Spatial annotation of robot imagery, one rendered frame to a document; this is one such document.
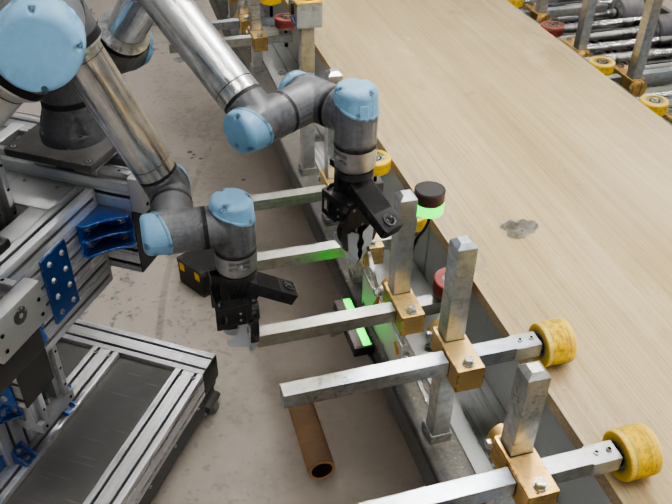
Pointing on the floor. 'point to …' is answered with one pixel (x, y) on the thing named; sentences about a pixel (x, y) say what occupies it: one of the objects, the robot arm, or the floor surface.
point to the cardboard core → (312, 441)
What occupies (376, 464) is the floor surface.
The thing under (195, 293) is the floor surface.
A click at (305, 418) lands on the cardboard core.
